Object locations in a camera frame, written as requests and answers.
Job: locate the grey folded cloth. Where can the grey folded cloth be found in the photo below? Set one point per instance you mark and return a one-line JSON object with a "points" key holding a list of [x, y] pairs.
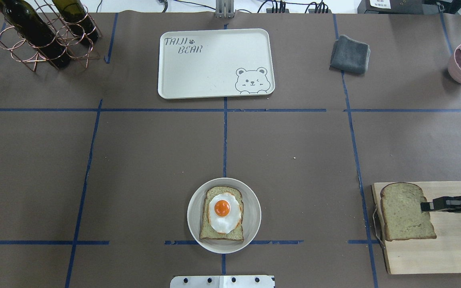
{"points": [[350, 55]]}

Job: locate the middle green wine bottle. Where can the middle green wine bottle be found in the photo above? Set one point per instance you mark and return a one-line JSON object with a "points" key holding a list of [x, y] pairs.
{"points": [[80, 24]]}

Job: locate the green wine bottle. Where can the green wine bottle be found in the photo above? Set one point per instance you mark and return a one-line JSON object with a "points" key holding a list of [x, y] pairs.
{"points": [[30, 25], [80, 24]]}

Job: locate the white camera pillar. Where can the white camera pillar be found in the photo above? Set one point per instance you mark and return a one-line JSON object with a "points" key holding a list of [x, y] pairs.
{"points": [[224, 281]]}

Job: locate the cream bear tray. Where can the cream bear tray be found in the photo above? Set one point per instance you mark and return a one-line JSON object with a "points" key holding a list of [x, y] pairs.
{"points": [[215, 63]]}

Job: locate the wooden cutting board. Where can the wooden cutting board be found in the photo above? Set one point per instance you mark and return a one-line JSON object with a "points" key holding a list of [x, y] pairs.
{"points": [[430, 256]]}

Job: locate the fried egg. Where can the fried egg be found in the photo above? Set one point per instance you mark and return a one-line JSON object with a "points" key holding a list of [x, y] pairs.
{"points": [[224, 213]]}

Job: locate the white round plate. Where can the white round plate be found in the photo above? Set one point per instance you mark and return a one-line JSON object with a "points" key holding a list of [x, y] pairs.
{"points": [[251, 220]]}

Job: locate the bread slice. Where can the bread slice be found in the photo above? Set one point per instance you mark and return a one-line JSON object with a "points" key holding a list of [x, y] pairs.
{"points": [[402, 215], [206, 231]]}

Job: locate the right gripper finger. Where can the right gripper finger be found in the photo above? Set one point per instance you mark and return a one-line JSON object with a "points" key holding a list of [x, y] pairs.
{"points": [[450, 204]]}

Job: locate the copper wire bottle rack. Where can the copper wire bottle rack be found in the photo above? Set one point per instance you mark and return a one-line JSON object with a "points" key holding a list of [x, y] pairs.
{"points": [[56, 32]]}

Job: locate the front green wine bottle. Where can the front green wine bottle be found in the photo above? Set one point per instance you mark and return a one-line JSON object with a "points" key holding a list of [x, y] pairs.
{"points": [[30, 25]]}

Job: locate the aluminium frame post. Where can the aluminium frame post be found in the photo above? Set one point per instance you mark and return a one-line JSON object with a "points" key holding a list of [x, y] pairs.
{"points": [[224, 9]]}

